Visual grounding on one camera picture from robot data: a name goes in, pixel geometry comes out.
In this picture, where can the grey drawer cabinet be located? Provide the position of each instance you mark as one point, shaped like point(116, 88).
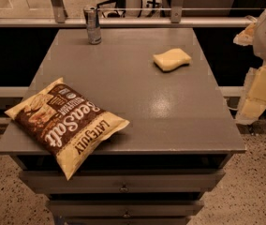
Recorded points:
point(131, 131)

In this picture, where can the silver drink can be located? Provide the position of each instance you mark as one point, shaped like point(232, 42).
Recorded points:
point(92, 25)

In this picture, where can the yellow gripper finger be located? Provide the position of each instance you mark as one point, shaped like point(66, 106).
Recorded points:
point(252, 103)
point(245, 38)

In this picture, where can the drawer with knob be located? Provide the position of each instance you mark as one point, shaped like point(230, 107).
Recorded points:
point(123, 181)
point(124, 209)

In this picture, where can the brown chip bag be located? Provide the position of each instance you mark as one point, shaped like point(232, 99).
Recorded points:
point(66, 123)

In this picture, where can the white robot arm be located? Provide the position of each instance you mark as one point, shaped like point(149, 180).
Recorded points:
point(259, 39)

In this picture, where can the yellow sponge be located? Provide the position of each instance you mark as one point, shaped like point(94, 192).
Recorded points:
point(171, 59)

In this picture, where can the upper drawer with knob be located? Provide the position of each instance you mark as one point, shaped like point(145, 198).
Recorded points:
point(123, 181)

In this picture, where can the metal railing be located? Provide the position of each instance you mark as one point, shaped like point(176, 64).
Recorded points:
point(69, 14)

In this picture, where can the lower drawer with knob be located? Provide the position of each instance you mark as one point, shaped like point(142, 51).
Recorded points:
point(124, 209)

